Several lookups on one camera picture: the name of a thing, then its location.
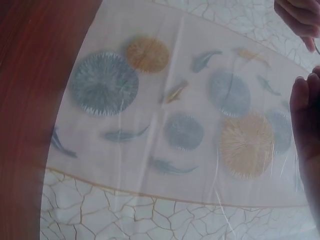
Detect white printed table cloth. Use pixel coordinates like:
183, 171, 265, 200
37, 0, 320, 240

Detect person's left hand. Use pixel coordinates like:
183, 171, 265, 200
273, 0, 320, 53

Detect thin metal wire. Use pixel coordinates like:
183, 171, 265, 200
311, 36, 320, 55

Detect person's right hand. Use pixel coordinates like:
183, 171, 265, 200
290, 65, 320, 181

